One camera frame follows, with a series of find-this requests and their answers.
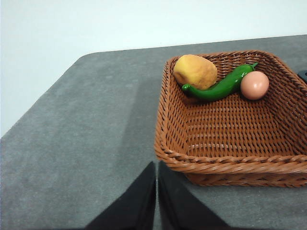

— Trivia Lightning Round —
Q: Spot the yellow-brown potato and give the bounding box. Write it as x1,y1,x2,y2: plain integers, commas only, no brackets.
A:
173,54,218,91

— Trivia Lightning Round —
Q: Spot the pale brown egg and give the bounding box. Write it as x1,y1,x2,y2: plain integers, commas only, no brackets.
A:
240,70,270,100

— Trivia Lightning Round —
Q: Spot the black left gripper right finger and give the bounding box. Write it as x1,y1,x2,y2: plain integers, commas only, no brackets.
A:
158,161,232,230

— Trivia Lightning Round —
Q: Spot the green chili pepper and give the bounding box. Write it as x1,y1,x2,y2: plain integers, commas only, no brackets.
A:
181,62,259,102

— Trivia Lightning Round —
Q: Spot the brown wicker basket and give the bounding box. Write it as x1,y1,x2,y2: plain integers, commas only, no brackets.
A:
153,49,307,188

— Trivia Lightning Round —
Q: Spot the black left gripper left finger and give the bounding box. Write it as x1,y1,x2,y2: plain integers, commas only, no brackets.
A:
85,161,157,230

